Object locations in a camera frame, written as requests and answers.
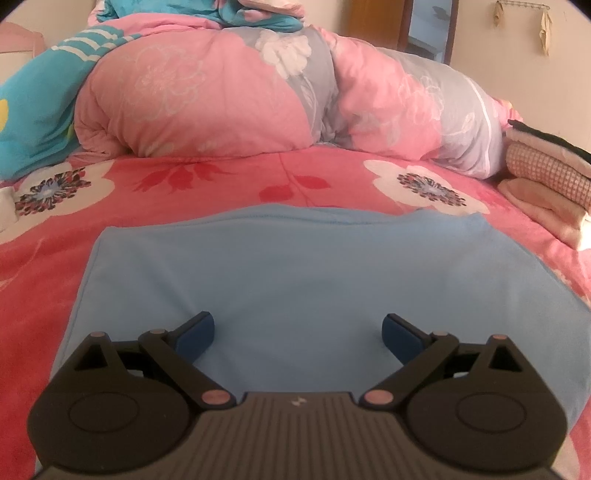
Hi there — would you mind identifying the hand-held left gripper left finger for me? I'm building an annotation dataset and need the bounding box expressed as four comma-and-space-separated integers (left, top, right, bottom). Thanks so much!
71, 312, 234, 411

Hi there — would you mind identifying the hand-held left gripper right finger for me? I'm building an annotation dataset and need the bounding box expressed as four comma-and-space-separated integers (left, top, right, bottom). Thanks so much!
360, 313, 527, 411

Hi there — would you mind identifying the light blue t-shirt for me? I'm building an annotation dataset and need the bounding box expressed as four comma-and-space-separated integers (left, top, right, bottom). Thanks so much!
48, 203, 591, 439

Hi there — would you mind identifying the red floral blanket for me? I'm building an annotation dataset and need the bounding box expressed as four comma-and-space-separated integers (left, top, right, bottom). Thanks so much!
0, 145, 591, 480

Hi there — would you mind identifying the white cloth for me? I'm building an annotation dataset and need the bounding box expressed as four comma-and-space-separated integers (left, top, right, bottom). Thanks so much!
0, 185, 19, 232

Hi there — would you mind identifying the pink and grey floral quilt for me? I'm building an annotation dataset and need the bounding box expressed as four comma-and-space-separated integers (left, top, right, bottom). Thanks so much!
74, 0, 525, 181

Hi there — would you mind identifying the teal cloth with yellow dot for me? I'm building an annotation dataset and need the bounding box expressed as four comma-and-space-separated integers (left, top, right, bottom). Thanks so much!
0, 25, 141, 181

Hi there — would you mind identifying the wooden door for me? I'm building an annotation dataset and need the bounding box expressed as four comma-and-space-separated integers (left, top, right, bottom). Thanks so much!
348, 0, 414, 51

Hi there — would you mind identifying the pink and white headboard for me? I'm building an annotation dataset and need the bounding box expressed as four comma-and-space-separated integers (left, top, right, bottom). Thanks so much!
0, 21, 47, 86

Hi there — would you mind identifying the wall hook rack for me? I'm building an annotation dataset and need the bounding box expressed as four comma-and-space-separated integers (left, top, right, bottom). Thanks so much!
492, 0, 555, 56

